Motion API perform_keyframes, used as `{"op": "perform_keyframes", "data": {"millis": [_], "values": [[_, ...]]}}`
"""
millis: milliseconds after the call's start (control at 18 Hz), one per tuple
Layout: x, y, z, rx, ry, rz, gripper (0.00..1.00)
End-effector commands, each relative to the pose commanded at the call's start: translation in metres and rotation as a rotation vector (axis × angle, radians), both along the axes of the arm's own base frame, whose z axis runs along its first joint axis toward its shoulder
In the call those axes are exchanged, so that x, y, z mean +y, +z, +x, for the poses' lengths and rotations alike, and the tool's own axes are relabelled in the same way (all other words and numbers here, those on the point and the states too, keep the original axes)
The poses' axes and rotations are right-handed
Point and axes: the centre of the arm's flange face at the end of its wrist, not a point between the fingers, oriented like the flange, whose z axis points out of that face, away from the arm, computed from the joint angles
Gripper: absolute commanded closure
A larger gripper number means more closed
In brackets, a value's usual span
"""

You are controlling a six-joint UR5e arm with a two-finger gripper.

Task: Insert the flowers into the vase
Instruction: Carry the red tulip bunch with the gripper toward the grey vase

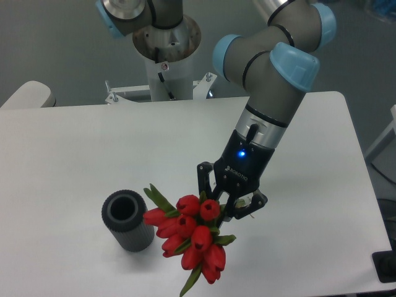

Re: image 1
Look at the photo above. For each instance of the white pedestal base frame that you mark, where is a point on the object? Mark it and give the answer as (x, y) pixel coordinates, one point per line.
(200, 90)

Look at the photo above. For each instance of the dark grey ribbed vase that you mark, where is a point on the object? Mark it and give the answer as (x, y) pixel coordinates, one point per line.
(122, 213)

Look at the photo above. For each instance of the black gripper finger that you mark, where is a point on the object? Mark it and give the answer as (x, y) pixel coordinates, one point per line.
(245, 206)
(203, 178)

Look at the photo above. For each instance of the red tulip bouquet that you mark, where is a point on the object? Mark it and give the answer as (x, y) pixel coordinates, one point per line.
(191, 229)

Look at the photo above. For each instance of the black box at table edge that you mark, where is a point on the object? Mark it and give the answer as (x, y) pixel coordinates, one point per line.
(384, 262)

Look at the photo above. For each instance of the beige chair back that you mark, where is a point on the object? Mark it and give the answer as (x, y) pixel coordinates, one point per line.
(32, 94)

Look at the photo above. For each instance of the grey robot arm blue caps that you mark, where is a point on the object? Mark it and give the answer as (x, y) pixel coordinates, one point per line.
(275, 66)

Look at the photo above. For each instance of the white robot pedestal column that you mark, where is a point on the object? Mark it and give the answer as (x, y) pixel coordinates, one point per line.
(168, 54)

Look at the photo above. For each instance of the white frame at right edge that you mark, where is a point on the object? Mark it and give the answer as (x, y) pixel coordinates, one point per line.
(382, 141)

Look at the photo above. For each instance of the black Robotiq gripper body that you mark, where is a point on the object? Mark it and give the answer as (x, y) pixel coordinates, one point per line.
(240, 167)

